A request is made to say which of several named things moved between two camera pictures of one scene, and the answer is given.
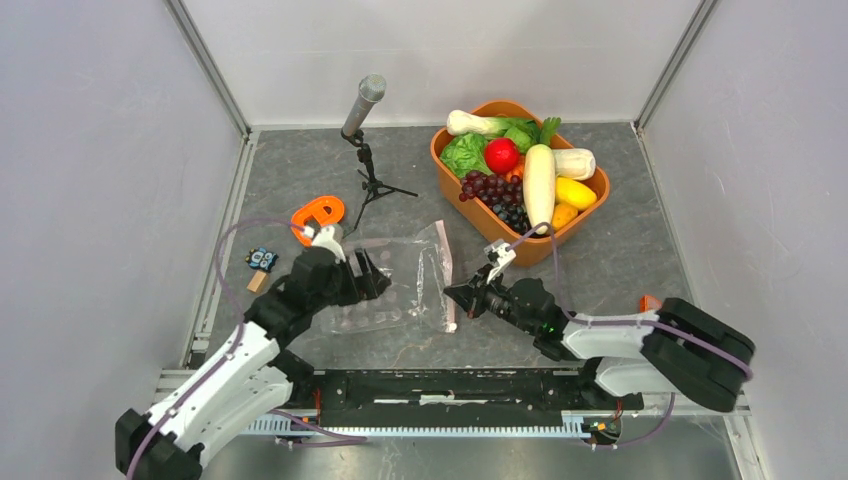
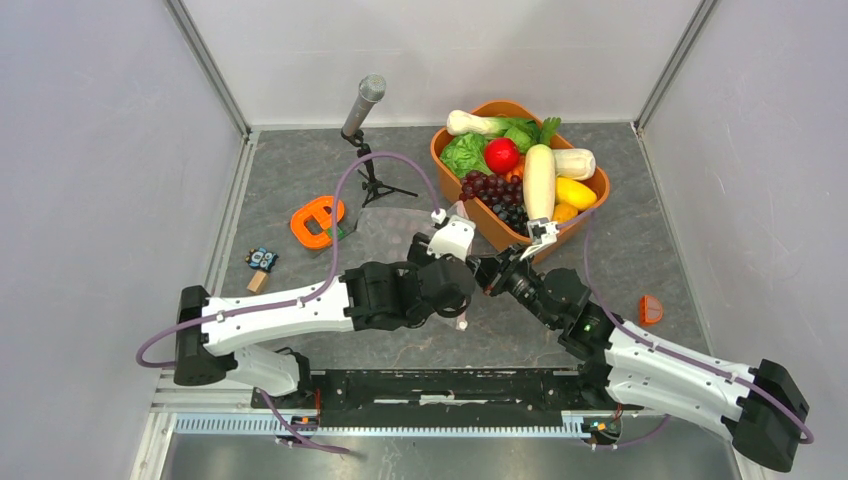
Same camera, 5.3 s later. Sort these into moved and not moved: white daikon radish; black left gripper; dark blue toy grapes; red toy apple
Moved: black left gripper
Not moved: white daikon radish; red toy apple; dark blue toy grapes
